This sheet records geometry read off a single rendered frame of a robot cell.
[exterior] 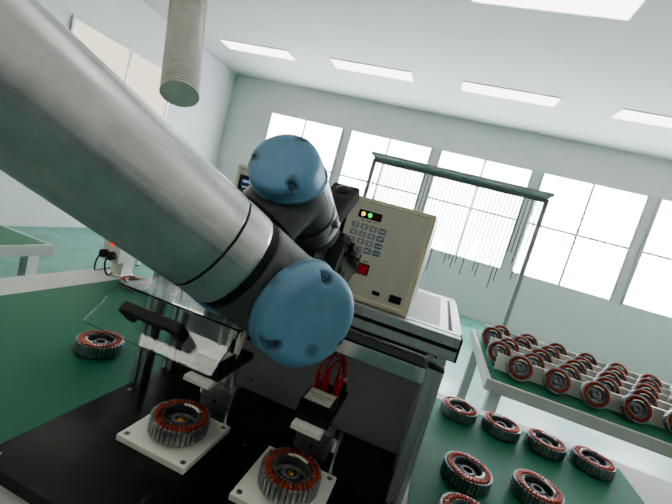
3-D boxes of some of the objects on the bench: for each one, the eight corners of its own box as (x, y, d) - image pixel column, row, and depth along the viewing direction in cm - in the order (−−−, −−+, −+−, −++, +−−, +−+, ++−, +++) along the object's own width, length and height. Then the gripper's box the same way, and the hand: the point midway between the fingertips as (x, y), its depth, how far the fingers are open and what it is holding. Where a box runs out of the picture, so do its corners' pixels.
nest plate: (182, 475, 65) (184, 469, 65) (115, 439, 69) (116, 433, 69) (229, 432, 80) (231, 426, 80) (171, 404, 84) (173, 399, 83)
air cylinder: (324, 461, 79) (331, 437, 78) (292, 446, 81) (299, 423, 80) (331, 448, 84) (338, 425, 83) (301, 434, 86) (307, 412, 85)
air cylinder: (226, 415, 85) (231, 393, 84) (198, 402, 87) (203, 380, 86) (238, 405, 90) (243, 384, 89) (211, 393, 92) (216, 372, 91)
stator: (112, 339, 108) (115, 326, 108) (129, 356, 102) (132, 343, 101) (67, 343, 99) (69, 330, 99) (82, 363, 93) (84, 349, 92)
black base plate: (359, 713, 43) (365, 696, 42) (-28, 468, 59) (-26, 455, 58) (403, 467, 88) (405, 458, 87) (177, 366, 104) (179, 358, 104)
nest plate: (309, 542, 59) (311, 535, 59) (227, 499, 63) (229, 493, 63) (335, 482, 74) (337, 476, 74) (267, 450, 78) (269, 444, 77)
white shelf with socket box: (112, 308, 129) (139, 177, 123) (33, 275, 138) (55, 152, 133) (180, 293, 162) (204, 189, 157) (114, 267, 172) (134, 168, 166)
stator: (304, 521, 61) (310, 501, 61) (244, 490, 64) (250, 471, 64) (325, 478, 72) (330, 461, 72) (273, 454, 75) (278, 437, 75)
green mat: (-53, 470, 57) (-53, 469, 57) (-264, 332, 73) (-264, 331, 73) (251, 326, 148) (251, 325, 147) (128, 278, 163) (128, 277, 163)
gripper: (257, 246, 51) (295, 289, 71) (340, 273, 48) (355, 310, 68) (283, 192, 54) (312, 248, 73) (363, 215, 50) (371, 267, 70)
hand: (337, 262), depth 70 cm, fingers open, 5 cm apart
